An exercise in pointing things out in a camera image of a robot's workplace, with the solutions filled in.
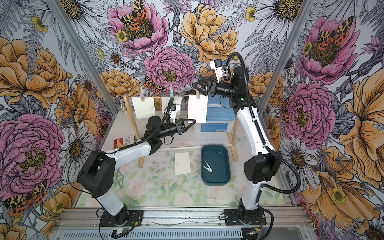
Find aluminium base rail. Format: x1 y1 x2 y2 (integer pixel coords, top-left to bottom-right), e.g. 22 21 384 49
51 205 317 240

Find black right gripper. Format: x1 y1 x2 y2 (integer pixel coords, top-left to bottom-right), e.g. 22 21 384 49
192 78 236 97

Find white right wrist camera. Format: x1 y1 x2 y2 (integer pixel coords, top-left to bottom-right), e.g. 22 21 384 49
209 59 230 83

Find white postcard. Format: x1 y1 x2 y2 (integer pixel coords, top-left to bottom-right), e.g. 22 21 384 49
161 97 182 115
188 95 209 124
131 98 155 119
175 153 191 175

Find wooden clothesline rack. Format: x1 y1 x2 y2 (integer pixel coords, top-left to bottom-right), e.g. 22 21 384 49
123 95 239 162

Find floral table mat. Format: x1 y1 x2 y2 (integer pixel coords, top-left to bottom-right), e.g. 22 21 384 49
76 119 286 208

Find red white small box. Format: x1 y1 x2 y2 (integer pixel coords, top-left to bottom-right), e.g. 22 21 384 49
114 135 136 150

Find teal plastic tray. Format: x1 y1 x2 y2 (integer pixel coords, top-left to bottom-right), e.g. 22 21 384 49
201 145 232 186

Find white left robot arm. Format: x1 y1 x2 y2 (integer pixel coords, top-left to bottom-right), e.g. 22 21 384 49
77 116 197 226

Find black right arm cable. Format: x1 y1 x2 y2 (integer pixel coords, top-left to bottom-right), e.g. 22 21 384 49
224 51 302 240

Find white storage box blue lid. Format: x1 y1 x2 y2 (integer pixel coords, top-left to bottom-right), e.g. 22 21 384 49
193 95 236 133

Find white clothespin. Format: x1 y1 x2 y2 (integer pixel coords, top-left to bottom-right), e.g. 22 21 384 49
203 161 213 173

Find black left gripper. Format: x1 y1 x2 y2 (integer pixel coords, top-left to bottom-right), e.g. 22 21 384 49
157 117 197 138

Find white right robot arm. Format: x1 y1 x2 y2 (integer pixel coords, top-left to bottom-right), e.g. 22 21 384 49
193 66 281 217

